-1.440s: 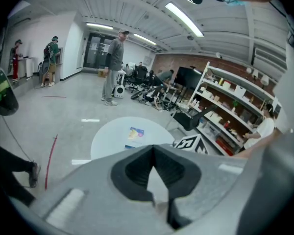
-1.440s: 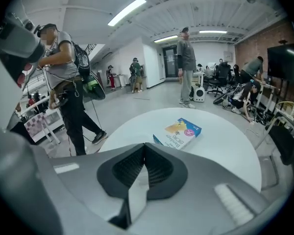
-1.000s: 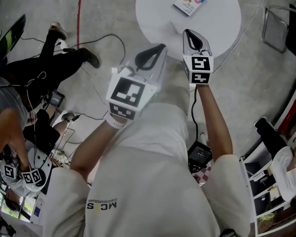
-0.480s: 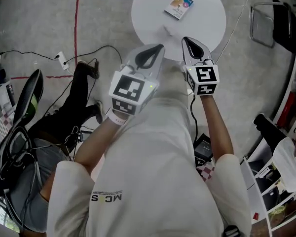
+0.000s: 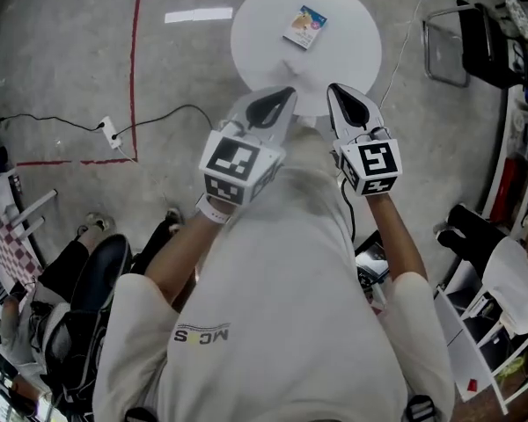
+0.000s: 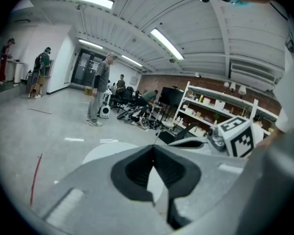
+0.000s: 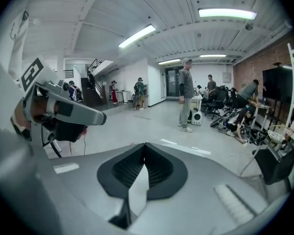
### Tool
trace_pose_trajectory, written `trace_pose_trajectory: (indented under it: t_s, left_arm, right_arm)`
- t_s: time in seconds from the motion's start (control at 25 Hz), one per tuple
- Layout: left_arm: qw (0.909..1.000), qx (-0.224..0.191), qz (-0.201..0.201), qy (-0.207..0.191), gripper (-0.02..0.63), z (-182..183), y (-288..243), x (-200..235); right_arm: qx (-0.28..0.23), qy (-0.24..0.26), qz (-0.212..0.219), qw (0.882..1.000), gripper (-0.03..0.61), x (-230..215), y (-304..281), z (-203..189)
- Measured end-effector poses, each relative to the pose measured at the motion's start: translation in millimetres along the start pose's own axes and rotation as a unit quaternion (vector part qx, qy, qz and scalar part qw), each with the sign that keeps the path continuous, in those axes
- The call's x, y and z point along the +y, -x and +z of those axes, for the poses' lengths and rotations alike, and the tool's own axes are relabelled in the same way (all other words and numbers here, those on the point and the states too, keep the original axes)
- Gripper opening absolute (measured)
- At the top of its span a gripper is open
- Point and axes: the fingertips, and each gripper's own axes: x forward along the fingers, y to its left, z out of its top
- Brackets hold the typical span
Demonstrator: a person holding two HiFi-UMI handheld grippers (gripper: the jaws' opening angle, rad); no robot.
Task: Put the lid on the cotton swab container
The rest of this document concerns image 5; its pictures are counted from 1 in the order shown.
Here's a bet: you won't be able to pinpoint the thin white cable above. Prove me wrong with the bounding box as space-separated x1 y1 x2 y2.
379 0 429 110

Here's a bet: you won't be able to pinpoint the white floor tape strip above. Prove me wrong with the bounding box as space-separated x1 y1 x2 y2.
164 7 235 25

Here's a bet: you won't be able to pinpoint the white stool legs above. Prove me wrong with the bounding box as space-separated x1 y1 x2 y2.
9 188 59 239

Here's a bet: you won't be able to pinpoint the red canister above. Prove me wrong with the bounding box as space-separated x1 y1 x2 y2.
488 156 528 214

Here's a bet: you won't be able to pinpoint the white power strip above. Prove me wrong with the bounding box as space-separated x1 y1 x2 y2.
97 115 124 150

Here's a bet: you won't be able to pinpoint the patterned cloth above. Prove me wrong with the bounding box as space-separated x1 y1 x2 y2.
503 0 528 41

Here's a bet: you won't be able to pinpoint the person's white t-shirt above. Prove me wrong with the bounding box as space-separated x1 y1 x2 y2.
92 164 457 422

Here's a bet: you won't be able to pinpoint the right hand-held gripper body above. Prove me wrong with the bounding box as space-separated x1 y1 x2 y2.
332 120 404 198

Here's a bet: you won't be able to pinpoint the person's left forearm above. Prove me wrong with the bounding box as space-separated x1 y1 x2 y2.
143 208 238 309

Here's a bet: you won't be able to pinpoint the colourful cotton swab container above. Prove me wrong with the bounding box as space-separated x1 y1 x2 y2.
282 4 328 53

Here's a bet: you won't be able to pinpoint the white low table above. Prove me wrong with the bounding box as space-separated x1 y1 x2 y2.
434 270 528 415

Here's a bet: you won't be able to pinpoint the black power cable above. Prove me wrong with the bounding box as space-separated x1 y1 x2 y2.
0 113 105 132
111 103 215 141

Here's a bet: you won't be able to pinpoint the person's right forearm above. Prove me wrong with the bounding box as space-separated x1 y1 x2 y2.
368 193 429 283

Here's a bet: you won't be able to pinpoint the white wristband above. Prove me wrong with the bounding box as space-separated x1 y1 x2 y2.
194 193 233 224

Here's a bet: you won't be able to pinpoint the person's legs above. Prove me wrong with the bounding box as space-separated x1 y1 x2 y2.
283 123 338 179

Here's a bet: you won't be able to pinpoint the white shelf unit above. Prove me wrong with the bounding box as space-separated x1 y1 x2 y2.
478 81 528 241

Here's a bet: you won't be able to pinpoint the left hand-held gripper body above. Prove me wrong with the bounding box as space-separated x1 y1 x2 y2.
198 111 291 211

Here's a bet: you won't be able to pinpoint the red checkered cloth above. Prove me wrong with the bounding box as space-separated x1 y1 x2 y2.
0 223 44 287

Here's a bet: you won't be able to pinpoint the black metal chair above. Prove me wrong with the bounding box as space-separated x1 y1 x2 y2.
422 0 527 90

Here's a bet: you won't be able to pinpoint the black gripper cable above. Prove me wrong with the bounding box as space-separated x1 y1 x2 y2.
340 177 358 242

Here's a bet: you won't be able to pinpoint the round white table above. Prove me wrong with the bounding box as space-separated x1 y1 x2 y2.
229 0 384 119

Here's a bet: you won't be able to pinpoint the red floor tape line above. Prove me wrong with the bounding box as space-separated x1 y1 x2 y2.
16 0 143 167

